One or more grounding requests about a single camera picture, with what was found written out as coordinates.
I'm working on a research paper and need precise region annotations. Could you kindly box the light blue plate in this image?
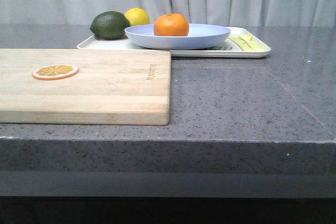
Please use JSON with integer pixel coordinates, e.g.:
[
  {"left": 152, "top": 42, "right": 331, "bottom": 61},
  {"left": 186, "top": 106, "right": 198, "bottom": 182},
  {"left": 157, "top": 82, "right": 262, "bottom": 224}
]
[{"left": 125, "top": 24, "right": 231, "bottom": 50}]

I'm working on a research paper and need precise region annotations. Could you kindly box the orange mandarin fruit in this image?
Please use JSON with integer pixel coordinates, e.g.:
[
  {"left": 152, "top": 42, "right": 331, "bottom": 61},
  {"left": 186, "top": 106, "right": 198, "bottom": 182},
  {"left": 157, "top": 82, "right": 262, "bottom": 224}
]
[{"left": 154, "top": 14, "right": 189, "bottom": 36}]

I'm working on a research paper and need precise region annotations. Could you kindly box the white rectangular tray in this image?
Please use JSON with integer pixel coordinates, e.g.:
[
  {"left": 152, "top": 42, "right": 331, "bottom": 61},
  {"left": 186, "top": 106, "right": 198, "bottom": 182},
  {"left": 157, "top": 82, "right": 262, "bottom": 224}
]
[{"left": 77, "top": 27, "right": 271, "bottom": 58}]

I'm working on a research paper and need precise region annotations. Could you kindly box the wooden cutting board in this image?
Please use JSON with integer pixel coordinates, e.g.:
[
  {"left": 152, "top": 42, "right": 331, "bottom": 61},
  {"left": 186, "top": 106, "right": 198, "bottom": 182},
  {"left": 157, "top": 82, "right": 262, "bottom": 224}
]
[{"left": 1, "top": 49, "right": 171, "bottom": 125}]

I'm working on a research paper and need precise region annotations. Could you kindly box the yellow lemon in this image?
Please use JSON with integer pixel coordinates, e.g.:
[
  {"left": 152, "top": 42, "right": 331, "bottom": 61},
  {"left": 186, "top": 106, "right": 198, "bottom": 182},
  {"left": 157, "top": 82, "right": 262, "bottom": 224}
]
[{"left": 125, "top": 8, "right": 150, "bottom": 26}]

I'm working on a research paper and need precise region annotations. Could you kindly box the yellow plastic knife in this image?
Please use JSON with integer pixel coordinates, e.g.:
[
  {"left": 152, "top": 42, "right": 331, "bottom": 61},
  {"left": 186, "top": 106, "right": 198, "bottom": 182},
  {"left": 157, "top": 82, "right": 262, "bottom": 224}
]
[{"left": 228, "top": 36, "right": 254, "bottom": 51}]

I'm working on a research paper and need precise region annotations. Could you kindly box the green lime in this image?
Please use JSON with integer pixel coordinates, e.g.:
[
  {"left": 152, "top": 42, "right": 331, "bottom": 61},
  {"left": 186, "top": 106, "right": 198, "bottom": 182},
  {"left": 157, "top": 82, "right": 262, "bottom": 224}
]
[{"left": 90, "top": 11, "right": 130, "bottom": 40}]

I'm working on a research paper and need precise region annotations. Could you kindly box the yellow plastic fork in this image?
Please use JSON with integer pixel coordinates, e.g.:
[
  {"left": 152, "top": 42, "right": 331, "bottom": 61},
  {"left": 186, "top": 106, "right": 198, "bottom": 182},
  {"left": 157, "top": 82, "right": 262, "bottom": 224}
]
[{"left": 238, "top": 34, "right": 266, "bottom": 51}]

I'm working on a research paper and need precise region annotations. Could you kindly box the orange slice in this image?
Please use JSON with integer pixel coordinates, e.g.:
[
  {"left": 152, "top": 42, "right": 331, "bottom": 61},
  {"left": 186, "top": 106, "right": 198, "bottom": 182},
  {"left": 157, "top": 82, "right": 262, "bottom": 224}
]
[{"left": 31, "top": 64, "right": 79, "bottom": 80}]

